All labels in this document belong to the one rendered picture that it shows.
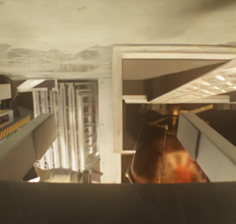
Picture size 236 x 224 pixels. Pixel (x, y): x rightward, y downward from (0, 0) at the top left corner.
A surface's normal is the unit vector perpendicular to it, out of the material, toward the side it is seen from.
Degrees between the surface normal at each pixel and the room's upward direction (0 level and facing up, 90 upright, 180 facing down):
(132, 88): 91
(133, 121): 90
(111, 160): 90
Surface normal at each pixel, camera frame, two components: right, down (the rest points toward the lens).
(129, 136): -0.01, 0.14
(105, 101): -0.38, 0.14
